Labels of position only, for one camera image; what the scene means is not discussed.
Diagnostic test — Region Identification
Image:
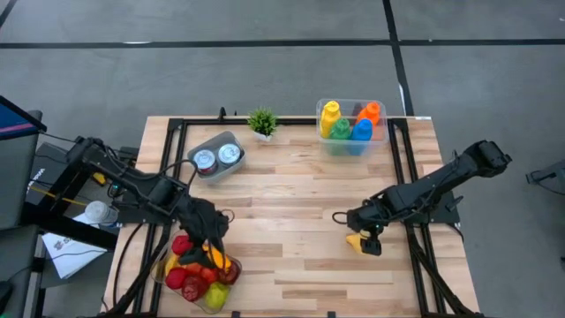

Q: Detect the red apple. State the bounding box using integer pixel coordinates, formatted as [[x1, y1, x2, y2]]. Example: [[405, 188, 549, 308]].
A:
[[165, 267, 189, 292], [170, 234, 194, 256]]

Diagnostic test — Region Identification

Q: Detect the yellow squeeze bottle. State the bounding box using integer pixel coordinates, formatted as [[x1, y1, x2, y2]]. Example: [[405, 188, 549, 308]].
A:
[[320, 100, 343, 140]]

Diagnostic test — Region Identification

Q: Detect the green apple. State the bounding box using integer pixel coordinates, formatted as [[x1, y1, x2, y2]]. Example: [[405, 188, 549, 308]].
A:
[[203, 282, 231, 311]]

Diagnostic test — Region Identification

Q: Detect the dark red crinkled fruit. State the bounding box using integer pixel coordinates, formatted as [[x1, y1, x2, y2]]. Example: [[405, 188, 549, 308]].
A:
[[181, 276, 209, 303]]

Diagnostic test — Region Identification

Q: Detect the orange squeeze bottle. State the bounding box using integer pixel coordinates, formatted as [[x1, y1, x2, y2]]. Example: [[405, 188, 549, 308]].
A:
[[356, 102, 382, 128]]

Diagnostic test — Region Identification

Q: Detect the small green potted plant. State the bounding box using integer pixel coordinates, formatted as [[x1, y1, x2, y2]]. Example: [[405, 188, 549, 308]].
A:
[[246, 106, 279, 142]]

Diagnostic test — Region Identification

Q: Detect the orange yellow mango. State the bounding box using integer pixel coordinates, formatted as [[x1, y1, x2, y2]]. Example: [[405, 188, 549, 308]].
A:
[[202, 245, 233, 273]]

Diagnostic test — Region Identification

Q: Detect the black cart crossbar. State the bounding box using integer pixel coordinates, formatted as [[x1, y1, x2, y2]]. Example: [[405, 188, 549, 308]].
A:
[[19, 201, 119, 252]]

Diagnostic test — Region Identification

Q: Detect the black box white lettering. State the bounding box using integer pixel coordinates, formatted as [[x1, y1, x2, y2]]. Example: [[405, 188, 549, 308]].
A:
[[25, 140, 83, 208]]

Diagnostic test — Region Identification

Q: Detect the blue pink monitor screen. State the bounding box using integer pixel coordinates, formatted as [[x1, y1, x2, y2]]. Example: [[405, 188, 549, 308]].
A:
[[0, 95, 48, 141]]

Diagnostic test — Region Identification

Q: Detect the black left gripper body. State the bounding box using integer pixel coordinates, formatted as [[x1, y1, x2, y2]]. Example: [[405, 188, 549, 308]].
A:
[[178, 197, 231, 251]]

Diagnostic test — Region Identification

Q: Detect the black aluminium table frame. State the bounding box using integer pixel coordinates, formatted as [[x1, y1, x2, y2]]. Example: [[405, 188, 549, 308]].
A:
[[103, 115, 486, 318]]

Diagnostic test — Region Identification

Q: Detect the yellow pear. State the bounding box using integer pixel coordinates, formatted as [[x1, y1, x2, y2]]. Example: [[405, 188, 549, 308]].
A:
[[345, 232, 368, 255]]

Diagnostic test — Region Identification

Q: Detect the silver tin can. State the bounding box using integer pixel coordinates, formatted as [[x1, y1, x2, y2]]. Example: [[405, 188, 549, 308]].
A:
[[192, 148, 219, 177]]

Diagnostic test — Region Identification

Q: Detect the clear rectangular plastic bin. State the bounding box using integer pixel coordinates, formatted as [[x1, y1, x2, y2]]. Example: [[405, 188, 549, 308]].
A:
[[315, 98, 390, 156]]

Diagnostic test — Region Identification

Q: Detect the tin can colourful label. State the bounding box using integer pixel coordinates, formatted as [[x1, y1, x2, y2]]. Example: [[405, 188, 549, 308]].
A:
[[217, 142, 243, 168]]

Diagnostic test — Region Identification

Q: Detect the blue squeeze bottle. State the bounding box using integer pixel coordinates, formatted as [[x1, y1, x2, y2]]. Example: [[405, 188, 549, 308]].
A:
[[350, 117, 374, 156]]

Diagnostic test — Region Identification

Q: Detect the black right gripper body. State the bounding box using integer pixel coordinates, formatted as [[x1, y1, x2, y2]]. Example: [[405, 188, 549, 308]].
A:
[[345, 199, 390, 235]]

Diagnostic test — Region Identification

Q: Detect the thin yellow cable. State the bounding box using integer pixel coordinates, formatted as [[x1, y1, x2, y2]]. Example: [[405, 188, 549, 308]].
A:
[[26, 184, 89, 208]]

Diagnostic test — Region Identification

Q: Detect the white paper sheet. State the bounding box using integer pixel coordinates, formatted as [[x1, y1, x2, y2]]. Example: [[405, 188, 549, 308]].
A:
[[41, 213, 109, 280]]

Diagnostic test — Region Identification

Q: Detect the clear plastic tray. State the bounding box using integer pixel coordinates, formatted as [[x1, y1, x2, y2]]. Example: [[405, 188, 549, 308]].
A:
[[150, 229, 243, 315]]

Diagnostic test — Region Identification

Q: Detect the grey cabinet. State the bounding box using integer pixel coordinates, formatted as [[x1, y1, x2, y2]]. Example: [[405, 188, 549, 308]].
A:
[[0, 109, 44, 231]]

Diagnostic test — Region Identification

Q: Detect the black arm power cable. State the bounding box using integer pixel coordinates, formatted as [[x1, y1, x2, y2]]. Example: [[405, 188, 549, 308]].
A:
[[112, 223, 147, 310]]

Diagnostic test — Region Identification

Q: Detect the green squeeze bottle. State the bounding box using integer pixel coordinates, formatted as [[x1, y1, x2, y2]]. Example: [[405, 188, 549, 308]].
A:
[[329, 117, 352, 155]]

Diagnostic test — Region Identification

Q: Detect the grey plastic bin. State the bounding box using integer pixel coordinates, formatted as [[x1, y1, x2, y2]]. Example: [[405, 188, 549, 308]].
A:
[[186, 130, 247, 186]]

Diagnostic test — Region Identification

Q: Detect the black floor cable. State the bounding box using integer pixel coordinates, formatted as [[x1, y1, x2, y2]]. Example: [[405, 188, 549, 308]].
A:
[[525, 170, 565, 198]]

